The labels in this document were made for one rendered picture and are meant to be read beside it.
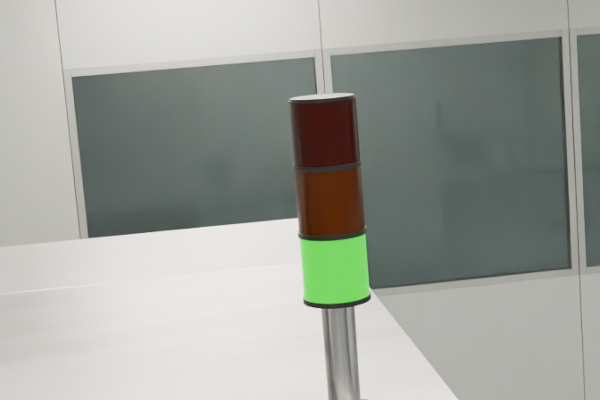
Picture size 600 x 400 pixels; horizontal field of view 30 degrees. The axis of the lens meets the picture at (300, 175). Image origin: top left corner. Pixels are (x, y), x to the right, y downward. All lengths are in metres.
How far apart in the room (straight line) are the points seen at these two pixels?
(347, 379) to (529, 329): 4.97
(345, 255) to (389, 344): 0.27
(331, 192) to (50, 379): 0.38
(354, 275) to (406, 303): 4.78
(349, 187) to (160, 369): 0.32
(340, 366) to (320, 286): 0.07
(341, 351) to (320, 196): 0.12
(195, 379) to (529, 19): 4.69
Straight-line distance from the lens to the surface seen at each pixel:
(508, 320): 5.75
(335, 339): 0.84
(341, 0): 5.37
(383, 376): 0.97
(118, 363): 1.08
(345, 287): 0.81
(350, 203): 0.80
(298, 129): 0.80
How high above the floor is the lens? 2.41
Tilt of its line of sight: 8 degrees down
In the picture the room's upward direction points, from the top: 4 degrees counter-clockwise
